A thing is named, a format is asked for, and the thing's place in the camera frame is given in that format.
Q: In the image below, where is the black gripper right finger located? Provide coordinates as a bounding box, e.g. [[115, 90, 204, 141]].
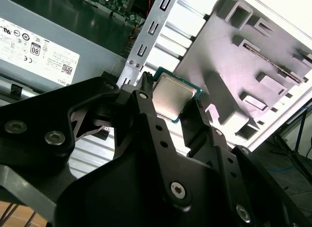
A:
[[182, 100, 312, 227]]

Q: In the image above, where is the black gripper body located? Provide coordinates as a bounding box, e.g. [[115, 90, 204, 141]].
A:
[[56, 151, 238, 227]]

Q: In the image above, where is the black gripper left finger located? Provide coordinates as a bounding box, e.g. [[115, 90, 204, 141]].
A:
[[0, 70, 195, 212]]

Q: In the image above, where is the silver CPU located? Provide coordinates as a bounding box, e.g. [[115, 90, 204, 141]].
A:
[[151, 67, 203, 125]]

